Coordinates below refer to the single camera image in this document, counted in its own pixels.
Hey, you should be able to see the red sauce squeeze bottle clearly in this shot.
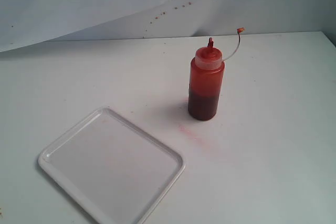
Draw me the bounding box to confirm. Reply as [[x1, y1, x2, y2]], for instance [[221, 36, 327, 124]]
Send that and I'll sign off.
[[187, 27, 245, 121]]

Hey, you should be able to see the white rectangular plastic tray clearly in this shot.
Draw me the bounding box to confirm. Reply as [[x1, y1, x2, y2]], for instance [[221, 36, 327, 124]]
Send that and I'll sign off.
[[38, 107, 185, 223]]

